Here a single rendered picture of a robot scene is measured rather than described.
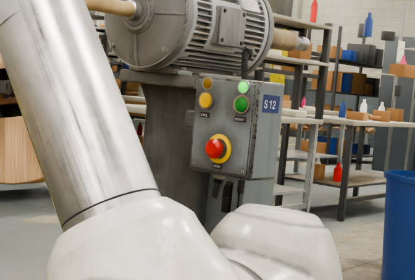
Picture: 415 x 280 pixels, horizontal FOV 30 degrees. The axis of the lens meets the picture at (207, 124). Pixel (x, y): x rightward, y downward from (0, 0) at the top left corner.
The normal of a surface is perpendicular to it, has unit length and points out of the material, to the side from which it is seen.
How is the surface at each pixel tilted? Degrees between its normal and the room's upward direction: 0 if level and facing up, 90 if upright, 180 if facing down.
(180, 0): 83
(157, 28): 94
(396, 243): 93
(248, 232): 48
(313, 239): 56
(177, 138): 90
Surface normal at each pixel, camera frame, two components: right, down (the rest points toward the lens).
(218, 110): -0.61, -0.02
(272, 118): 0.79, 0.11
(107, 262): -0.26, -0.51
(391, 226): -0.94, -0.01
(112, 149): 0.44, -0.42
